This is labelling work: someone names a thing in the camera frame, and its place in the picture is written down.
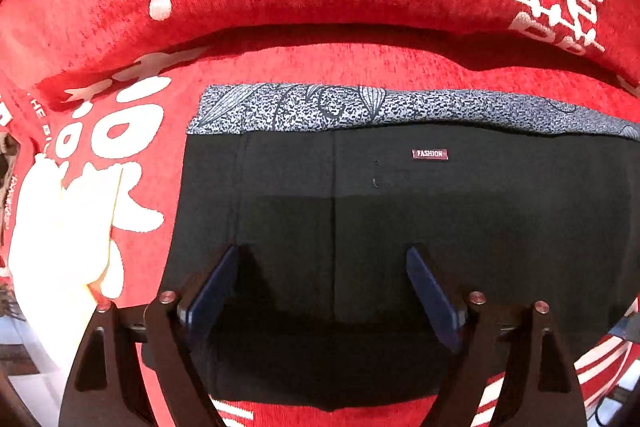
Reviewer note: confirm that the red sofa cover white characters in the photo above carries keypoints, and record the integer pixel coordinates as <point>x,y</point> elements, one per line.
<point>96,97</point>

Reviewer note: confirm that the black pants with grey waistband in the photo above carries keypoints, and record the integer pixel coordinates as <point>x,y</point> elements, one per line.
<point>323,190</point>

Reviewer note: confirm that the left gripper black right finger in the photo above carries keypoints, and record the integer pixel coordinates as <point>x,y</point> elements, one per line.
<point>540,384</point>

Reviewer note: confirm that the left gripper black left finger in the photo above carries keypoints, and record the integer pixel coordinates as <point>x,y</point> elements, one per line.
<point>105,386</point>

